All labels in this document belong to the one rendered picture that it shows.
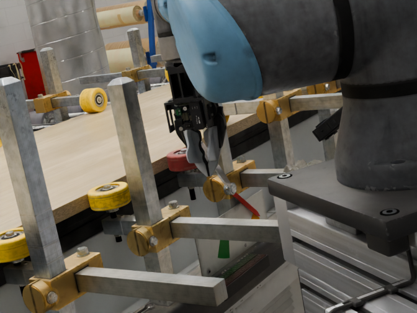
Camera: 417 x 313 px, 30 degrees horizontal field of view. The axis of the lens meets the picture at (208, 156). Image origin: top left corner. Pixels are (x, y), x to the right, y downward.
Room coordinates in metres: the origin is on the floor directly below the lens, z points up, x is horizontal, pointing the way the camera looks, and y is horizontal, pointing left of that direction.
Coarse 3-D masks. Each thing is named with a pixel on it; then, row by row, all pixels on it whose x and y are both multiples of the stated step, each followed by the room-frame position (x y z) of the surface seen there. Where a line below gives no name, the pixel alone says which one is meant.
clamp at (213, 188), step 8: (248, 160) 1.61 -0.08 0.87; (240, 168) 1.56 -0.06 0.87; (248, 168) 1.59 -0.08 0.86; (208, 176) 1.55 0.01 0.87; (216, 176) 1.53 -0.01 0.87; (232, 176) 1.54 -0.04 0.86; (240, 176) 1.56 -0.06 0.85; (208, 184) 1.52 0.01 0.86; (216, 184) 1.51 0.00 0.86; (224, 184) 1.51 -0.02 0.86; (240, 184) 1.56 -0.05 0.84; (208, 192) 1.52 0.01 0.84; (216, 192) 1.51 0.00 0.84; (240, 192) 1.55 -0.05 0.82; (216, 200) 1.52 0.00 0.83
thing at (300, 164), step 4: (300, 160) 1.49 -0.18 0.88; (304, 160) 1.48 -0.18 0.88; (316, 160) 1.49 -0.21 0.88; (320, 160) 1.49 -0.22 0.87; (296, 164) 1.50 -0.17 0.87; (300, 164) 1.49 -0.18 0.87; (304, 164) 1.48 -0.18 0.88; (308, 164) 1.46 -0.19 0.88; (312, 164) 1.46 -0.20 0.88; (284, 168) 1.50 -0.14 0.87; (288, 168) 1.49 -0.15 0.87; (292, 168) 1.48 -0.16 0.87; (296, 168) 1.47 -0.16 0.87
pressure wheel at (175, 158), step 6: (174, 150) 1.68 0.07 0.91; (180, 150) 1.68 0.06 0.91; (186, 150) 1.65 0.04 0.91; (168, 156) 1.64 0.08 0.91; (174, 156) 1.63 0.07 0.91; (180, 156) 1.62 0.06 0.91; (168, 162) 1.64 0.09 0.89; (174, 162) 1.63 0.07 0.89; (180, 162) 1.62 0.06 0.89; (186, 162) 1.62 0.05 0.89; (174, 168) 1.63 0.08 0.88; (180, 168) 1.62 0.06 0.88; (186, 168) 1.62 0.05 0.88; (192, 168) 1.62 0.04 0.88; (192, 192) 1.65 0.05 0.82; (192, 198) 1.65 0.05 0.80
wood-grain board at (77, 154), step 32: (160, 96) 2.64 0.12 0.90; (64, 128) 2.34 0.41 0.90; (96, 128) 2.23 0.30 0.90; (160, 128) 2.03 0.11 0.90; (0, 160) 2.00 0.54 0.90; (64, 160) 1.84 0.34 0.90; (96, 160) 1.77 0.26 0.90; (160, 160) 1.66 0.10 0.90; (0, 192) 1.63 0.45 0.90; (64, 192) 1.52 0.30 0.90; (0, 224) 1.36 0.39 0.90
